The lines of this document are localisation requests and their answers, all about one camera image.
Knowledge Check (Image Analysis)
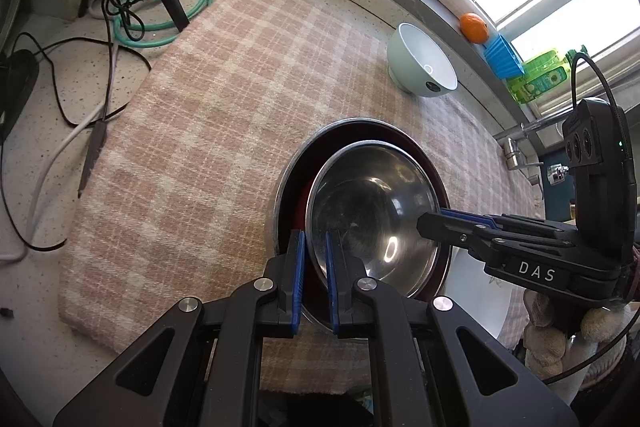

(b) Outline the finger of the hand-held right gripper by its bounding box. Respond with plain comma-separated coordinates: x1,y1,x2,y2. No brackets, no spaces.
439,208,576,240
416,212,577,262

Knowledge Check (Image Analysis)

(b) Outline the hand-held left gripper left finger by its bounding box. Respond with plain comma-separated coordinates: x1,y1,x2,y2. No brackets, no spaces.
52,229,307,427

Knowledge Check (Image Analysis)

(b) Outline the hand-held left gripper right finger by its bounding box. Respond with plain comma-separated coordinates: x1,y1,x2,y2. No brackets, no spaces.
325,229,573,427

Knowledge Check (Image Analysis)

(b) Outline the white leaf pattern plate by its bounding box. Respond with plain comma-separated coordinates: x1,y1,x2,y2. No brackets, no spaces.
440,247,513,340

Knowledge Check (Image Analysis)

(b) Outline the red steel bowl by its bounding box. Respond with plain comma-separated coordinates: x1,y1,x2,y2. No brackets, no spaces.
304,139,442,299

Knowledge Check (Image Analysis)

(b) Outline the large stainless steel bowl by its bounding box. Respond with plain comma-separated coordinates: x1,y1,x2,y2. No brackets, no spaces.
271,117,453,333

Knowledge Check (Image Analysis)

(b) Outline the person's right hand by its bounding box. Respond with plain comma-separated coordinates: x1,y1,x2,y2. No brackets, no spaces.
522,289,631,388

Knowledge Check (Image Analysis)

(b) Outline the dark blue knife holder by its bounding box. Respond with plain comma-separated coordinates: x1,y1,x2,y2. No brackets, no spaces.
542,152,576,218

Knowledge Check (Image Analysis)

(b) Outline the chrome kitchen faucet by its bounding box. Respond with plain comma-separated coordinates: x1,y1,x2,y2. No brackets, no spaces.
492,109,571,200

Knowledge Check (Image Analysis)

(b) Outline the green dish soap bottle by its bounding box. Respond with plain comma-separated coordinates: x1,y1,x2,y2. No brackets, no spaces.
507,44,588,105

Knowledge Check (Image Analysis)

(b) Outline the blue ribbed cup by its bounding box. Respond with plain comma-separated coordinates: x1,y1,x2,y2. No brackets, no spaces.
482,34,526,80

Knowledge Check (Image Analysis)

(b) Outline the light blue ceramic bowl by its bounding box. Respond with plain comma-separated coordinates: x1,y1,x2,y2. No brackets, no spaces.
386,23,459,99

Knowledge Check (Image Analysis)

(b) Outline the pink plaid cloth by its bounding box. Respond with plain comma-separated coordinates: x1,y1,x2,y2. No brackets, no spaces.
59,0,543,395

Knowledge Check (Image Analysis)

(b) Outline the orange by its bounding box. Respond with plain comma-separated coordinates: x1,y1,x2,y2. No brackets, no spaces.
459,12,490,44

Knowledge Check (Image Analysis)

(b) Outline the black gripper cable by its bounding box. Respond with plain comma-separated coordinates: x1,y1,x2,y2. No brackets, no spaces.
542,51,640,385

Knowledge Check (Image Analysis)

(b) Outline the white cable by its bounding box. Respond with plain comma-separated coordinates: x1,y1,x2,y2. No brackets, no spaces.
0,42,121,263

